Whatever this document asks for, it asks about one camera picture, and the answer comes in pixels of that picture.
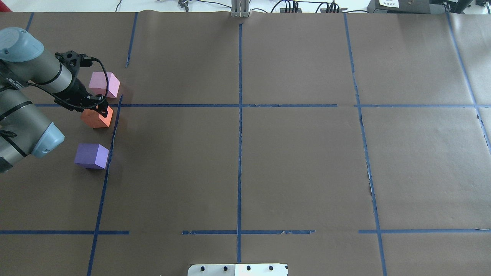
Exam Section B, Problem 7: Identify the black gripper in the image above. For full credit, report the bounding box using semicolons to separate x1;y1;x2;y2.
71;86;109;117

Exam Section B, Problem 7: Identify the orange foam cube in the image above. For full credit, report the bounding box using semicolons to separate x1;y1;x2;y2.
81;107;113;128

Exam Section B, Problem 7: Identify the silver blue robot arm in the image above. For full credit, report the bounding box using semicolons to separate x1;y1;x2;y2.
0;27;109;173

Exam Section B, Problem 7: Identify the pink foam cube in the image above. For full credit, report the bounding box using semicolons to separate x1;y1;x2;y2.
88;72;120;98

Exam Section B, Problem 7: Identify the purple foam cube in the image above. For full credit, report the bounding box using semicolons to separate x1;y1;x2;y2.
74;143;109;169

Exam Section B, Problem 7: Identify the white metal mounting plate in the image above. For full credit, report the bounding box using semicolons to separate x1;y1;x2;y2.
187;263;289;276

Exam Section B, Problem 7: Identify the brown paper table cover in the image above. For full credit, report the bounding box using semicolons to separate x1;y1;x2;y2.
1;11;490;276

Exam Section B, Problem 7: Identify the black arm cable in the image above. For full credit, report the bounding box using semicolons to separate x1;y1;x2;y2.
82;57;110;101

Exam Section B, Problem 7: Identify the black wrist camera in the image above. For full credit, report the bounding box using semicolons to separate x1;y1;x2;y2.
55;51;93;78

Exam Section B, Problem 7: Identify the aluminium frame post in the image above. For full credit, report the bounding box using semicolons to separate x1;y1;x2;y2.
231;0;250;18

